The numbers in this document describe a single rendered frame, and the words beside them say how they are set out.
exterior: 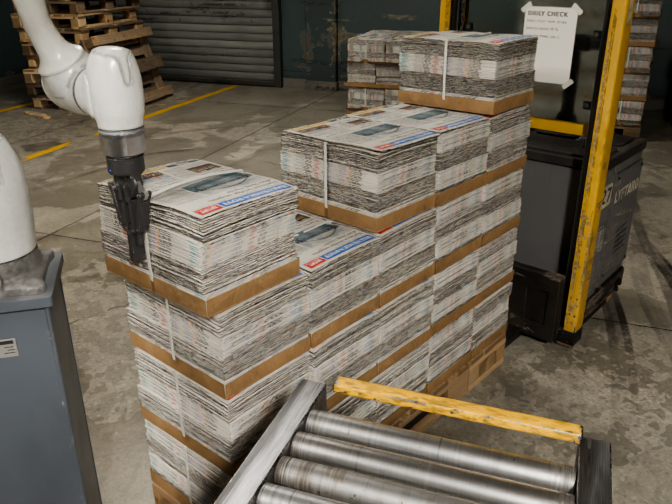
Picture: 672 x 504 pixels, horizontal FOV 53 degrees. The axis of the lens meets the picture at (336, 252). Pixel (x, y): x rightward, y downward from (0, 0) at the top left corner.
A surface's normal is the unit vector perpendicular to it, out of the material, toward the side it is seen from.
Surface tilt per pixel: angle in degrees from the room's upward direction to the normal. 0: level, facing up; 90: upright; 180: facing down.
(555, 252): 90
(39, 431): 90
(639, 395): 0
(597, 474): 0
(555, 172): 90
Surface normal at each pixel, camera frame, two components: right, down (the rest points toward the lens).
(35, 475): 0.27, 0.38
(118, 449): 0.00, -0.92
